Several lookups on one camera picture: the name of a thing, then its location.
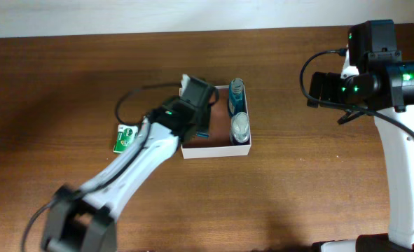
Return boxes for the blue white toothbrush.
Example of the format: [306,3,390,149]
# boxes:
[196,132,209,139]

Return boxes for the clear purple sanitizer bottle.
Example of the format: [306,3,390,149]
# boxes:
[230,112,251,146]

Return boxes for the teal Listerine mouthwash bottle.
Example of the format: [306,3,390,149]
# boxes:
[228,78,245,118]

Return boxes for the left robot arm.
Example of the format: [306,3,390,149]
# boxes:
[40,75,219,251]

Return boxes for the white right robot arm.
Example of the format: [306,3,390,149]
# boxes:
[301,20,414,252]

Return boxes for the green Dettol soap pack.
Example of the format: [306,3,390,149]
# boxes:
[113,124,139,153]

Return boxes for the Colgate toothpaste tube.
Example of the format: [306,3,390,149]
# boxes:
[140,117,149,134]

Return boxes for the pink white open box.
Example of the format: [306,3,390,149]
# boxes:
[181,85,252,159]

